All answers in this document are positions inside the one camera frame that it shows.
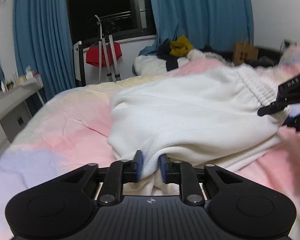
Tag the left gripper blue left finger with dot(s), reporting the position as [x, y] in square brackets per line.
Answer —
[116, 175]

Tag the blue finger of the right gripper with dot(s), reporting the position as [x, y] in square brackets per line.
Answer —
[288, 119]
[273, 108]

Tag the black sofa chair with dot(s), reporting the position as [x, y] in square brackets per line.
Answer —
[266, 57]

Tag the brown paper bag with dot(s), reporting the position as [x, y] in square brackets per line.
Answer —
[244, 51]

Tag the mustard yellow garment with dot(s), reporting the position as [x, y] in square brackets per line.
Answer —
[180, 47]

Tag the white sweatpants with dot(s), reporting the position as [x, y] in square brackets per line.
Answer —
[203, 118]

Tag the white clothes pile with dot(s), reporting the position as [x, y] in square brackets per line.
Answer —
[152, 65]

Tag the dark window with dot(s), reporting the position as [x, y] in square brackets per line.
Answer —
[120, 18]

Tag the toiletries on desk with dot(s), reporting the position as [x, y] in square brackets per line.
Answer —
[6, 85]

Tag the white folding chair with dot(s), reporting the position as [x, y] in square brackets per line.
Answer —
[79, 64]

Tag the white desk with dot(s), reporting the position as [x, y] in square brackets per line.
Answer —
[14, 112]

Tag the black garment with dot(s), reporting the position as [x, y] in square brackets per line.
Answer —
[163, 52]

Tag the blue curtain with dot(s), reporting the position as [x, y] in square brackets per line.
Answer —
[42, 41]
[216, 23]

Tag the pastel rainbow bed sheet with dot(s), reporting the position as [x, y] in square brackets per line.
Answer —
[72, 129]

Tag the blue curtain right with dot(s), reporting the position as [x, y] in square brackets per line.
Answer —
[216, 23]

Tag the red cloth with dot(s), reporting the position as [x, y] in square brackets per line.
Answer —
[92, 55]

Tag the blue curtain left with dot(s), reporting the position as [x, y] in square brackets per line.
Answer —
[42, 41]

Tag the metal drying rack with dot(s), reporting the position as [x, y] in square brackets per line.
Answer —
[112, 71]

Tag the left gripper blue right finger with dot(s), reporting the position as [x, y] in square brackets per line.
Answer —
[183, 174]

